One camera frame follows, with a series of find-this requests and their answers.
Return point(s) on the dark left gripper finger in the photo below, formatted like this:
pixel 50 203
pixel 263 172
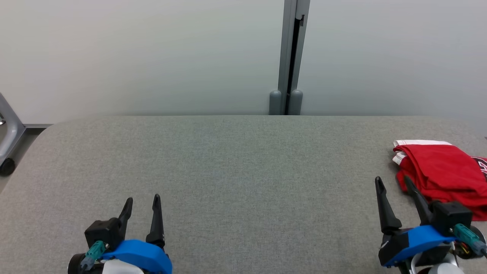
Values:
pixel 156 224
pixel 125 217

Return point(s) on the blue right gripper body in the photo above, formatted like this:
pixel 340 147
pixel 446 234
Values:
pixel 414 239

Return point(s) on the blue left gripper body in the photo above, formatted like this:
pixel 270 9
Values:
pixel 140 255

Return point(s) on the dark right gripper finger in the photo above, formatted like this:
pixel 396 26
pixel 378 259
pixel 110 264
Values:
pixel 420 201
pixel 388 217

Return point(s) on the red and white striped garment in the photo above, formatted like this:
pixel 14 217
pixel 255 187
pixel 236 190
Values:
pixel 441 167

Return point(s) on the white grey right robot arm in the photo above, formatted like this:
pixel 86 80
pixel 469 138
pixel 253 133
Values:
pixel 441 268

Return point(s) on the black caster wheel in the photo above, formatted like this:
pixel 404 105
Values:
pixel 7 167

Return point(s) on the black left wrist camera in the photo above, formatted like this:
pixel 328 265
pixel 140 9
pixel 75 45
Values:
pixel 102 232

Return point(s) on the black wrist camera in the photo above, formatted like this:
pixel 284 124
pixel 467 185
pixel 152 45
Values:
pixel 102 232
pixel 451 217

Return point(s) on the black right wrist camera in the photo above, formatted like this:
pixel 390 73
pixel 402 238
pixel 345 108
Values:
pixel 451 217

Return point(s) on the grey metal frame leg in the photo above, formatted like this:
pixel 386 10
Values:
pixel 11 133

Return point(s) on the grey partition post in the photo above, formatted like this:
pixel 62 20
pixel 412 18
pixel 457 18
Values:
pixel 286 45

